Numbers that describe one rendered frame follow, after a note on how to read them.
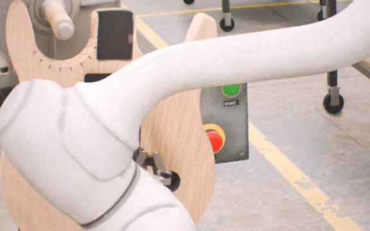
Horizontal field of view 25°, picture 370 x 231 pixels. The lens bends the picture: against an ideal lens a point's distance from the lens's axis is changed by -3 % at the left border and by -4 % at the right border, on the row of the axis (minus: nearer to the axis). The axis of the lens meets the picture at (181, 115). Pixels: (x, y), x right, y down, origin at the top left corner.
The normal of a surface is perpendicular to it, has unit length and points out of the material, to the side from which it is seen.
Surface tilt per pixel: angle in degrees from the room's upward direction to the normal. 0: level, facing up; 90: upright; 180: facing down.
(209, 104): 90
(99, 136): 84
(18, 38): 88
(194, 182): 88
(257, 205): 0
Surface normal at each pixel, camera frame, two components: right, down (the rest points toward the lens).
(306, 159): -0.05, -0.95
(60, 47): 0.25, 0.41
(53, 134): 0.32, 0.05
